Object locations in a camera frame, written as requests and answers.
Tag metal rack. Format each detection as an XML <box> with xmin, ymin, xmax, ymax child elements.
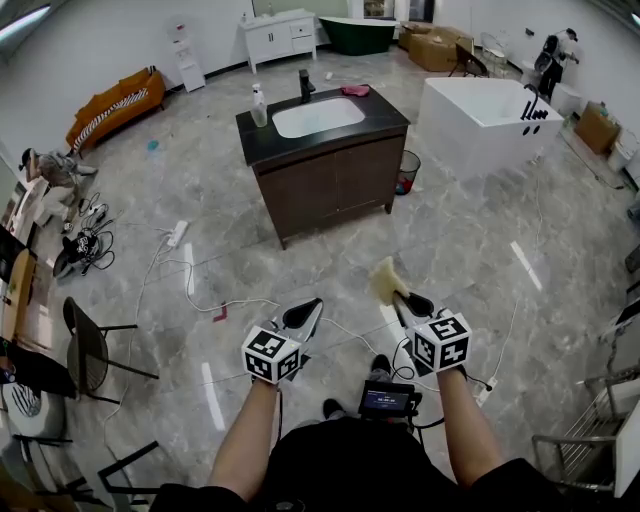
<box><xmin>531</xmin><ymin>367</ymin><xmax>640</xmax><ymax>495</ymax></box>

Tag black mesh wastebasket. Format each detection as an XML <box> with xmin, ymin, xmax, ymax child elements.
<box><xmin>394</xmin><ymin>149</ymin><xmax>422</xmax><ymax>196</ymax></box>

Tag small white power strip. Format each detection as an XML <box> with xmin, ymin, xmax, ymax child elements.
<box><xmin>474</xmin><ymin>377</ymin><xmax>499</xmax><ymax>407</ymax></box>

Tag brown vanity cabinet black top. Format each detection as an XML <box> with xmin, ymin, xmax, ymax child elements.
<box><xmin>234</xmin><ymin>84</ymin><xmax>412</xmax><ymax>251</ymax></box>

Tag black screen device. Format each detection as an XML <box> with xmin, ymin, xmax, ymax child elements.
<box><xmin>357</xmin><ymin>379</ymin><xmax>424</xmax><ymax>420</ymax></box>

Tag long white cable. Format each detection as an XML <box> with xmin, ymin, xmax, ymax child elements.
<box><xmin>102</xmin><ymin>234</ymin><xmax>381</xmax><ymax>451</ymax></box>

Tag green bathtub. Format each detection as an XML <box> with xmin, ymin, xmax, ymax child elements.
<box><xmin>318</xmin><ymin>15</ymin><xmax>399</xmax><ymax>56</ymax></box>

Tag black sink faucet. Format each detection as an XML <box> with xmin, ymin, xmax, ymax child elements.
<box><xmin>298</xmin><ymin>68</ymin><xmax>317</xmax><ymax>105</ymax></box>

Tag black metal chair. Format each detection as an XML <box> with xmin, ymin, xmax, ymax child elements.
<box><xmin>62</xmin><ymin>296</ymin><xmax>160</xmax><ymax>405</ymax></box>

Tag white water dispenser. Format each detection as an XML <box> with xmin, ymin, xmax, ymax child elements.
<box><xmin>167</xmin><ymin>14</ymin><xmax>207</xmax><ymax>94</ymax></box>

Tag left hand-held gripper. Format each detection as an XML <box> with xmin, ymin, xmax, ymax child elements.
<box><xmin>241</xmin><ymin>297</ymin><xmax>325</xmax><ymax>386</ymax></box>

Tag striped blanket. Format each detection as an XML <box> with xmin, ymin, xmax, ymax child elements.
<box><xmin>72</xmin><ymin>87</ymin><xmax>150</xmax><ymax>151</ymax></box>

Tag black chair frame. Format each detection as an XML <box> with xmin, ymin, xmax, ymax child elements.
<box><xmin>97</xmin><ymin>439</ymin><xmax>162</xmax><ymax>507</ymax></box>

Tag white wire chair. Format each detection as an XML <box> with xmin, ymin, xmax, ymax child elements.
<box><xmin>479</xmin><ymin>30</ymin><xmax>509</xmax><ymax>76</ymax></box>

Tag person's right forearm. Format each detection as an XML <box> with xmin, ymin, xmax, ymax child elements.
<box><xmin>435</xmin><ymin>367</ymin><xmax>504</xmax><ymax>489</ymax></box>

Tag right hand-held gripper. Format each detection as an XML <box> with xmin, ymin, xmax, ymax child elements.
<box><xmin>391</xmin><ymin>291</ymin><xmax>474</xmax><ymax>377</ymax></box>

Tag orange sofa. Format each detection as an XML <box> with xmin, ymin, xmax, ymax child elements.
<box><xmin>65</xmin><ymin>67</ymin><xmax>167</xmax><ymax>154</ymax></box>

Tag thin white cable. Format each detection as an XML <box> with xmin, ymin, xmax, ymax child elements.
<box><xmin>492</xmin><ymin>294</ymin><xmax>522</xmax><ymax>381</ymax></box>

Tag yellow sponge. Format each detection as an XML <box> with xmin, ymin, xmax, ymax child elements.
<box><xmin>368</xmin><ymin>256</ymin><xmax>410</xmax><ymax>305</ymax></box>

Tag person's right black shoe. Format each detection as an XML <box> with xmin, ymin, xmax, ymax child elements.
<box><xmin>369</xmin><ymin>353</ymin><xmax>393</xmax><ymax>384</ymax></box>

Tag wooden table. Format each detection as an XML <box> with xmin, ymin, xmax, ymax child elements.
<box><xmin>0</xmin><ymin>248</ymin><xmax>39</xmax><ymax>346</ymax></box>

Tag person's black shirt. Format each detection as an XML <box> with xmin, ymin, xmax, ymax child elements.
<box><xmin>149</xmin><ymin>417</ymin><xmax>617</xmax><ymax>512</ymax></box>

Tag dark wooden chair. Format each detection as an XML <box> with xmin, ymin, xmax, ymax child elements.
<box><xmin>448</xmin><ymin>42</ymin><xmax>490</xmax><ymax>79</ymax></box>

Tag person's left forearm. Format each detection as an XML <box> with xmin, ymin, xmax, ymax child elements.
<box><xmin>207</xmin><ymin>377</ymin><xmax>281</xmax><ymax>501</ymax></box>

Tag white bathtub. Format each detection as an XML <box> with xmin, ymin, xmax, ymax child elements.
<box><xmin>415</xmin><ymin>77</ymin><xmax>565</xmax><ymax>182</ymax></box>

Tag pile of cardboard boxes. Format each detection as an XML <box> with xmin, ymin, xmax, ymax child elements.
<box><xmin>398</xmin><ymin>22</ymin><xmax>474</xmax><ymax>73</ymax></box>

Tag tangle of black cables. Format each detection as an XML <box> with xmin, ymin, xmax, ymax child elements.
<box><xmin>52</xmin><ymin>192</ymin><xmax>117</xmax><ymax>277</ymax></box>

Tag white vanity cabinet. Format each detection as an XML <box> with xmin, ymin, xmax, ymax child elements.
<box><xmin>237</xmin><ymin>8</ymin><xmax>319</xmax><ymax>75</ymax></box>

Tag clear spray bottle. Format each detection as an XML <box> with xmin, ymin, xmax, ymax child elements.
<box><xmin>249</xmin><ymin>82</ymin><xmax>269</xmax><ymax>128</ymax></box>

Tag brown cardboard box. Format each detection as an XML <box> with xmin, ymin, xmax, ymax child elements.
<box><xmin>573</xmin><ymin>101</ymin><xmax>622</xmax><ymax>155</ymax></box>

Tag black bathtub faucet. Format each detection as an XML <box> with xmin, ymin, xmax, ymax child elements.
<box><xmin>519</xmin><ymin>83</ymin><xmax>550</xmax><ymax>122</ymax></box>

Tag white sink basin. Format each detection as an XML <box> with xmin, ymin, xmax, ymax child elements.
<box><xmin>271</xmin><ymin>96</ymin><xmax>367</xmax><ymax>140</ymax></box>

